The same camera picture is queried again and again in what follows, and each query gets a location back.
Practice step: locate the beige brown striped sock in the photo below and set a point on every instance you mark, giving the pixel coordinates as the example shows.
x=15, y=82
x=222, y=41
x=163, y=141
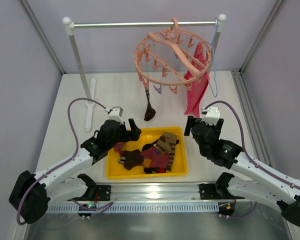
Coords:
x=167, y=143

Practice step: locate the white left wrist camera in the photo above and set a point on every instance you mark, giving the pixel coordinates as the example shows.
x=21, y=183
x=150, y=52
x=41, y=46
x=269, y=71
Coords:
x=115, y=113

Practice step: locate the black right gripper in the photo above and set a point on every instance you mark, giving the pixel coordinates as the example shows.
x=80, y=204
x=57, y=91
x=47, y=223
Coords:
x=190, y=124

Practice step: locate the pink round clip hanger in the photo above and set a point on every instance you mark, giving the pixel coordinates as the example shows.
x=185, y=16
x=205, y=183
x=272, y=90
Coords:
x=165, y=57

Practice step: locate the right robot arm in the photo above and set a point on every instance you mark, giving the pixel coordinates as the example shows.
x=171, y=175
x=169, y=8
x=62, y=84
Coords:
x=267, y=186

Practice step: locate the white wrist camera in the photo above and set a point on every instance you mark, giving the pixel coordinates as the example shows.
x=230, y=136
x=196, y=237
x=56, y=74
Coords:
x=211, y=115
x=115, y=113

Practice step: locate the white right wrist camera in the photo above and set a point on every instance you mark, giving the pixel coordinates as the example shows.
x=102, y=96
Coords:
x=211, y=115

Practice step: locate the blue wire hanger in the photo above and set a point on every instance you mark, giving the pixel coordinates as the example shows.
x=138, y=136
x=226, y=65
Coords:
x=216, y=91

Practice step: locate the aluminium mounting rail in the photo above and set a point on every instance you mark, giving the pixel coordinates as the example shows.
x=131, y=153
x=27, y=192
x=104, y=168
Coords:
x=158, y=197

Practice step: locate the purple yellow patterned sock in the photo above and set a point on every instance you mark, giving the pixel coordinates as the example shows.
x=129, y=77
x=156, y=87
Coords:
x=157, y=159

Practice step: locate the dark brown sock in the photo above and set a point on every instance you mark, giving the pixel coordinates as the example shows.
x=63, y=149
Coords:
x=131, y=159
x=149, y=112

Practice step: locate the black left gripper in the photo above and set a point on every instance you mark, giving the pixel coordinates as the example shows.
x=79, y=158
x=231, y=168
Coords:
x=126, y=132

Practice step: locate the yellow plastic bin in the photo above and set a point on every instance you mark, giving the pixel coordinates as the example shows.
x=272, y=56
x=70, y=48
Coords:
x=115, y=170

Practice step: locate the pink towel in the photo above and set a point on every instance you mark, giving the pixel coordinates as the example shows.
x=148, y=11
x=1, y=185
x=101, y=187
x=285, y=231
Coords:
x=198, y=87

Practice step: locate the purple clothes clip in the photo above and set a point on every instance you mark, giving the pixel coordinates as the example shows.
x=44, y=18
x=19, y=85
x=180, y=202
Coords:
x=158, y=89

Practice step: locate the white metal drying rack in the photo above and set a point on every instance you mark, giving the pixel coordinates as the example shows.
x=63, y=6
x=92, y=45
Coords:
x=90, y=87

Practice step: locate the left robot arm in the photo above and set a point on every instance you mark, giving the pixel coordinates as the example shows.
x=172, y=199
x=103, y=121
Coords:
x=34, y=193

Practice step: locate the red yellow argyle sock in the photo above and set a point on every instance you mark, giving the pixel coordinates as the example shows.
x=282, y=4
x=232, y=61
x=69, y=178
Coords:
x=154, y=170

